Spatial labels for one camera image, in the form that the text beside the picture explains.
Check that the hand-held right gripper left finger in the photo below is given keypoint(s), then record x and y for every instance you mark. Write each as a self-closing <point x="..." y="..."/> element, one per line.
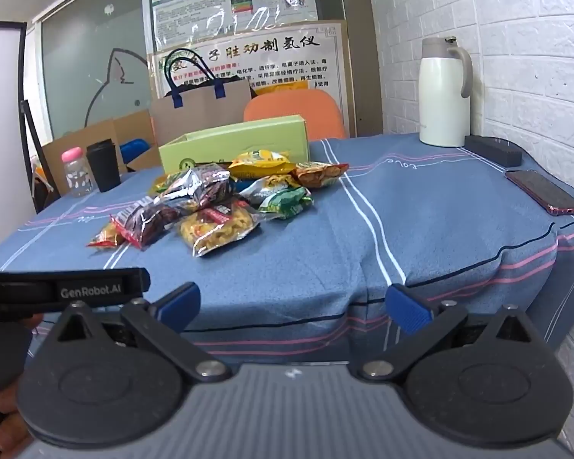
<point x="181" y="303"/>

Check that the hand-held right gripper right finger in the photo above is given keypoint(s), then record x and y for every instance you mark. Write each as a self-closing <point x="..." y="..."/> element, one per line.
<point x="408" y="310"/>

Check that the light green cardboard box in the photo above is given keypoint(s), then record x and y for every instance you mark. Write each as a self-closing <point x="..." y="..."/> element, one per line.
<point x="268" y="136"/>

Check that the person's left hand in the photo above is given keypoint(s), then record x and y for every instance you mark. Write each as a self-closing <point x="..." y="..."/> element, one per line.
<point x="9" y="416"/>

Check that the clear packet of yellow twists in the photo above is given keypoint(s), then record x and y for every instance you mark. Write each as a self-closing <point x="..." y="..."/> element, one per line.
<point x="217" y="229"/>

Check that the red date snack packet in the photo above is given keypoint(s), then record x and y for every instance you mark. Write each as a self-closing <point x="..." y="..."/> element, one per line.
<point x="146" y="222"/>

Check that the red yellow snack packet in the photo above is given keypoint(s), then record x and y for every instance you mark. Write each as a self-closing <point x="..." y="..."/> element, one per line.
<point x="103" y="238"/>

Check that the silver dark red snack packet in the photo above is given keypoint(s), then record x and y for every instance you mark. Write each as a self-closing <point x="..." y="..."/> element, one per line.
<point x="198" y="184"/>

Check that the yellow green snack packet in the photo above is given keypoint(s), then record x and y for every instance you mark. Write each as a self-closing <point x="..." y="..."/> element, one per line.
<point x="167" y="182"/>
<point x="268" y="189"/>

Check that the clear bottle pink lid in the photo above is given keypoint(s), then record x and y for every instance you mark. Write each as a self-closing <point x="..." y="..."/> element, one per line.
<point x="76" y="177"/>

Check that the black cup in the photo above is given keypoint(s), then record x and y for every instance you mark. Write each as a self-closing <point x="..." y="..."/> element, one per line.
<point x="103" y="167"/>

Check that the blue plastic object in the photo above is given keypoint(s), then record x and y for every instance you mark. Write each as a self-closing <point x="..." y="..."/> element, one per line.
<point x="134" y="148"/>

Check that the black stand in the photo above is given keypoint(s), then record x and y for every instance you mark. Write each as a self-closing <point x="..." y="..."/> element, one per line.
<point x="31" y="129"/>

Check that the white board panel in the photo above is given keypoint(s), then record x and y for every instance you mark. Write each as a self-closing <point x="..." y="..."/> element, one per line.
<point x="5" y="129"/>

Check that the phone in red case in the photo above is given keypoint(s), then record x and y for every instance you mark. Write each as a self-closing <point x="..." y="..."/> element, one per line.
<point x="540" y="189"/>

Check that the black rectangular box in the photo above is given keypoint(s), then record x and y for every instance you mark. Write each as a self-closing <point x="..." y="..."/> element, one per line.
<point x="495" y="150"/>

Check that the brown cardboard box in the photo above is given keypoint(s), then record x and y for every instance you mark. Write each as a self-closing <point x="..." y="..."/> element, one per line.
<point x="124" y="126"/>

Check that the white thermos jug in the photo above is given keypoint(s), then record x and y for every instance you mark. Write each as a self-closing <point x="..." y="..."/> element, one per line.
<point x="442" y="100"/>

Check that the orange chair back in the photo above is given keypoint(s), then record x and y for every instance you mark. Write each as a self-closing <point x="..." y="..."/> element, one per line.
<point x="315" y="110"/>

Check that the cat outline window decal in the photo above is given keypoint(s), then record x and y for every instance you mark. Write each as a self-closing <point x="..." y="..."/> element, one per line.
<point x="122" y="76"/>

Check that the yellow plastic bag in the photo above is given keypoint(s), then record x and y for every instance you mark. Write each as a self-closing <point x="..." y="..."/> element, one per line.
<point x="289" y="85"/>

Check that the wall poster large lettering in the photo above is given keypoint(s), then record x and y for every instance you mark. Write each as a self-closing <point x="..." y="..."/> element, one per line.
<point x="292" y="62"/>

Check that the wall poster small print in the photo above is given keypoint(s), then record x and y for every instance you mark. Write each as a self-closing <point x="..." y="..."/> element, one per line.
<point x="196" y="0"/>

